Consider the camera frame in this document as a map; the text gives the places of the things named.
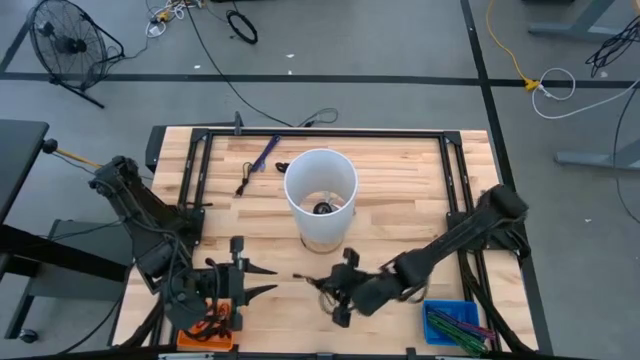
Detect yellow extension cord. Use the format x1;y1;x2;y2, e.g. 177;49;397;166
485;0;542;93

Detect black floor fan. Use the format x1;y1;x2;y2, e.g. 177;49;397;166
27;0;126;110

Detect green braided USB cable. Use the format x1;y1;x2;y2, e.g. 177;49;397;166
434;313;490;354
427;310;489;356
425;314;476;357

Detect black desk cable bundle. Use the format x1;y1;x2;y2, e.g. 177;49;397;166
584;13;640;80

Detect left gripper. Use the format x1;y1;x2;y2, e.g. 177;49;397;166
205;236;279;332

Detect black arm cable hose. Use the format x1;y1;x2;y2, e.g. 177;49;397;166
457;247;541;355
117;294;169;350

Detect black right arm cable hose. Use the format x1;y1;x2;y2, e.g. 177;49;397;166
457;247;541;355

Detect blue plastic bin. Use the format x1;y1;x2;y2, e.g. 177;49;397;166
422;298;482;347

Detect white and yellow cable cluster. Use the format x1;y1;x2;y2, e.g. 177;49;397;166
144;0;204;39

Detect black corner plate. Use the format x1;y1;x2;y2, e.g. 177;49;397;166
144;124;169;175

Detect white floor cable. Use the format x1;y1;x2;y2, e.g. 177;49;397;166
530;67;640;121

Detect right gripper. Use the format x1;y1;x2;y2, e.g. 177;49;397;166
305;247;371;329

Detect orange plastic bin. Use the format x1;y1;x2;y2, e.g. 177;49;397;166
176;298;236;352

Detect thin black floor cable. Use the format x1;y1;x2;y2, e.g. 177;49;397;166
612;82;640;225

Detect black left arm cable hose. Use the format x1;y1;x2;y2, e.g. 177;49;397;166
117;294;169;350

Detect grey floor cable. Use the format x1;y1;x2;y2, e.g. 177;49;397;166
297;107;340;128

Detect yellow stick with black knob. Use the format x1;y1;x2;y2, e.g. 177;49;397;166
41;138;104;170

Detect black table frame rails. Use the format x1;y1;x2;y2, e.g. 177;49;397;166
177;127;501;360

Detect long black floor cable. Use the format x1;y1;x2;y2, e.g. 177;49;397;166
183;0;296;128

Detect black coiled floor cable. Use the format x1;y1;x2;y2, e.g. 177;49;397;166
225;9;260;45

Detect black side table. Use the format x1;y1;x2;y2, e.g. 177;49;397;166
0;118;134;346

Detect white shade wooden base lamp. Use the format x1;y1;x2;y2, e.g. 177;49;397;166
283;147;360;255

